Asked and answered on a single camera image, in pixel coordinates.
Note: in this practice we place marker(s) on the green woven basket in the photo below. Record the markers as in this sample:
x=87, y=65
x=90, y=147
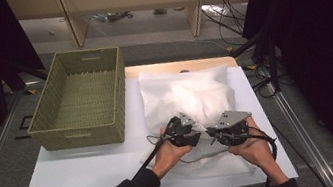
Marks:
x=84, y=99

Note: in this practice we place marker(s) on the blue and black clutter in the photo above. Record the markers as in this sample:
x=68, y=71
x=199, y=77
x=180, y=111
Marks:
x=113, y=16

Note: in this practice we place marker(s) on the person's right hand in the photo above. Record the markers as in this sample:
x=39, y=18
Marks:
x=257, y=146

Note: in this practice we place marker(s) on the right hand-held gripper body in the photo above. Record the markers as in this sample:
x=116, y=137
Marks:
x=234, y=126

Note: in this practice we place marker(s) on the light wooden board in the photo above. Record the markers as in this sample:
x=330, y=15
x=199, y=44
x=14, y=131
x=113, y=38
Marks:
x=157, y=68

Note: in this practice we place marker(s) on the clear plastic bag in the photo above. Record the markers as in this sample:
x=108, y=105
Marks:
x=212, y=9

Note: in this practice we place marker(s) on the white cloth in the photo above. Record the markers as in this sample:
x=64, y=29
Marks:
x=153, y=88

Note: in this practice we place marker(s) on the person's left hand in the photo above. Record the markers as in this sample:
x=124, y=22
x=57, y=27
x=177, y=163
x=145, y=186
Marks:
x=168, y=157

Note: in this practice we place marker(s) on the white garment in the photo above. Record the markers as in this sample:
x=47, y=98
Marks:
x=198, y=96

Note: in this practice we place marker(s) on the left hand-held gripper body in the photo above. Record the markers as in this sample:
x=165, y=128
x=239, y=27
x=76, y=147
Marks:
x=179, y=132

